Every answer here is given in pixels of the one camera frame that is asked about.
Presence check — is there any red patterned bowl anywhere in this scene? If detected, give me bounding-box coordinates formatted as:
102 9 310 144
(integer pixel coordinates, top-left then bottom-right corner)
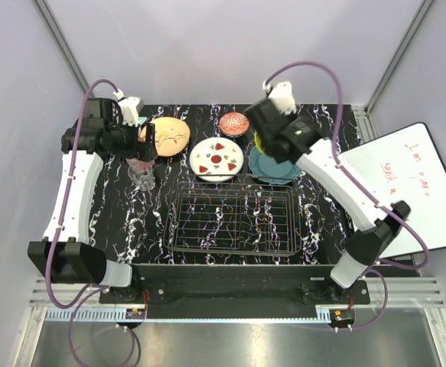
219 112 249 137

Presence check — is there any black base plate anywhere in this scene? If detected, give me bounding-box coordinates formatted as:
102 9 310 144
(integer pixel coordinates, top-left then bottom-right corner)
100 265 370 305

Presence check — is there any white watermelon pattern plate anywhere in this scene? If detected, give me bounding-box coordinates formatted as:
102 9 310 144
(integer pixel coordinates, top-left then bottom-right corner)
189 137 245 183

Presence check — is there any white dry-erase board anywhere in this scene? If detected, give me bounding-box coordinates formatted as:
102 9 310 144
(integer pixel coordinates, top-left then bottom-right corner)
341 122 446 250

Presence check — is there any orange floral plate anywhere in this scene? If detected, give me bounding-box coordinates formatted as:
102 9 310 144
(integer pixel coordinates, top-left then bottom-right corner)
151 117 190 158

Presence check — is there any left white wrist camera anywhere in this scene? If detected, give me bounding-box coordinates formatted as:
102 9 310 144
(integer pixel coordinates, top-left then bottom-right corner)
118 96 144 128

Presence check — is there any teal scalloped plate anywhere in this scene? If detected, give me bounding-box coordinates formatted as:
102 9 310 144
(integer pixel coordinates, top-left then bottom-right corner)
249 147 301 185

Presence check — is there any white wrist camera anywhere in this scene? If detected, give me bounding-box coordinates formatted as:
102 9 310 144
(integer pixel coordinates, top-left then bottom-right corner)
262 81 297 115
118 96 144 128

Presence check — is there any yellow-green bowl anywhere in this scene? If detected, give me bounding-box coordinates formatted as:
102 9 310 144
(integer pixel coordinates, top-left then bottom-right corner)
253 131 265 154

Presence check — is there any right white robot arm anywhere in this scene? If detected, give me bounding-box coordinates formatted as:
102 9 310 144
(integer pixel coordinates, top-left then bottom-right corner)
244 99 411 303

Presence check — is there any wire dish rack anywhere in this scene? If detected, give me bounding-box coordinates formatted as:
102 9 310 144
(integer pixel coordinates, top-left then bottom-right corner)
164 174 301 257

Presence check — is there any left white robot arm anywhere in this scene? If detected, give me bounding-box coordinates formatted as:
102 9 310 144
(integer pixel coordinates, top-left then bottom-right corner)
28 96 157 303

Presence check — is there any clear glass cup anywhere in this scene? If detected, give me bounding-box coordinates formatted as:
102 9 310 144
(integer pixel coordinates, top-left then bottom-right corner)
127 159 155 191

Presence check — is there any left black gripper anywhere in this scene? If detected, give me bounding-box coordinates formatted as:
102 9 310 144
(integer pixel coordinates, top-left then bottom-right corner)
106 116 157 161

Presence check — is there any black marble pattern mat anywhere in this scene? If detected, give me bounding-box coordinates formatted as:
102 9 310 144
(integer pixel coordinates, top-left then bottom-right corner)
80 104 353 265

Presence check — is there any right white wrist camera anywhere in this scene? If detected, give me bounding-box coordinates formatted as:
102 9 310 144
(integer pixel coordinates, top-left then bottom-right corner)
262 81 297 115

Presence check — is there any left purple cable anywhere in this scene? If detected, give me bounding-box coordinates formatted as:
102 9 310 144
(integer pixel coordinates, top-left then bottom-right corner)
44 79 142 366

